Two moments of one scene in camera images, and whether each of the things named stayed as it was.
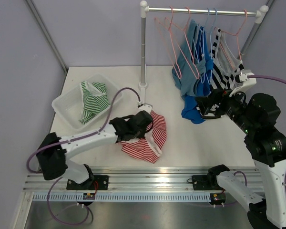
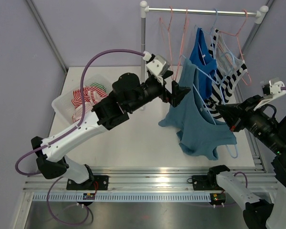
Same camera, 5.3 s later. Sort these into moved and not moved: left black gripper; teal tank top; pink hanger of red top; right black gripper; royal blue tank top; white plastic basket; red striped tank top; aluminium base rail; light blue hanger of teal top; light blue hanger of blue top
Moved: teal tank top; pink hanger of red top; right black gripper; left black gripper; light blue hanger of teal top; light blue hanger of blue top; red striped tank top
Not moved: royal blue tank top; aluminium base rail; white plastic basket
